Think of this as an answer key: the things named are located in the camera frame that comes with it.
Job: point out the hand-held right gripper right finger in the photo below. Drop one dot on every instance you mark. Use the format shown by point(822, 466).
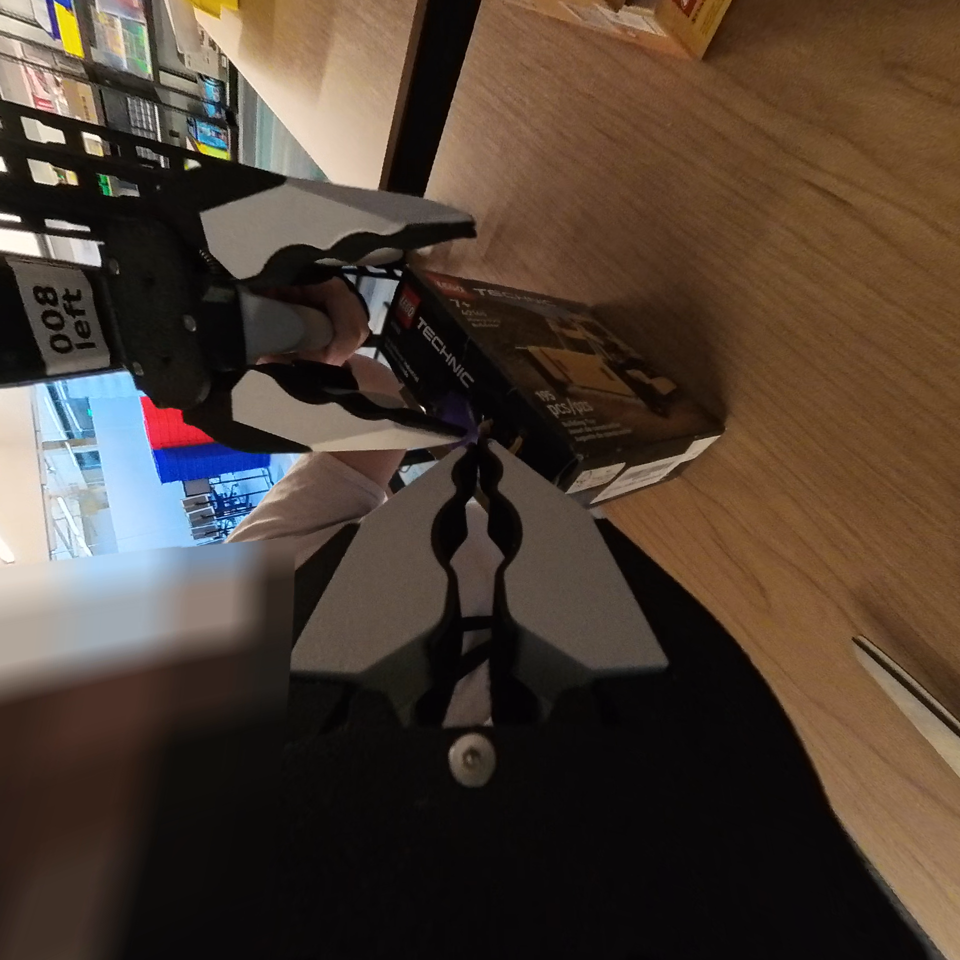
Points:
point(585, 607)

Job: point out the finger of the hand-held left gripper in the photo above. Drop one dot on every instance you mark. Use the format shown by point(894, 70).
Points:
point(300, 221)
point(300, 420)

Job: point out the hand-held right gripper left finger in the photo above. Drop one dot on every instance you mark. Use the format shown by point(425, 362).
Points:
point(367, 607)

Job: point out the small black yellow toy box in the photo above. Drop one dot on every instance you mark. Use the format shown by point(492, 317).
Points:
point(562, 375)

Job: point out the grey yellow scissors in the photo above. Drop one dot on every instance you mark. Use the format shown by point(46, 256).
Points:
point(915, 705)

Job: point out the wooden desk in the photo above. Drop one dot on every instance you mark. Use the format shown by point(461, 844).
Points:
point(712, 225)

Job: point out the person's left hand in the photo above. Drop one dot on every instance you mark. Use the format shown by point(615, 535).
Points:
point(349, 330)

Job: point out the person's trouser leg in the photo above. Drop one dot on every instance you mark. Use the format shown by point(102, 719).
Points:
point(315, 495)

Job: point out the blue foam block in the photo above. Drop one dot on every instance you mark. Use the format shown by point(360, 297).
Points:
point(210, 465)

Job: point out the red foam block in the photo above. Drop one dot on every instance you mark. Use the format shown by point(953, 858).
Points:
point(176, 424)

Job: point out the row of black chairs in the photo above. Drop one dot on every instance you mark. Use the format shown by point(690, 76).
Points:
point(217, 510)

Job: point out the background shelf of boxes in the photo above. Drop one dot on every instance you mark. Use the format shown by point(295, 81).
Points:
point(112, 60)

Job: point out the orange toy box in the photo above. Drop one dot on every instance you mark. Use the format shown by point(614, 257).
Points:
point(585, 15)
point(697, 22)

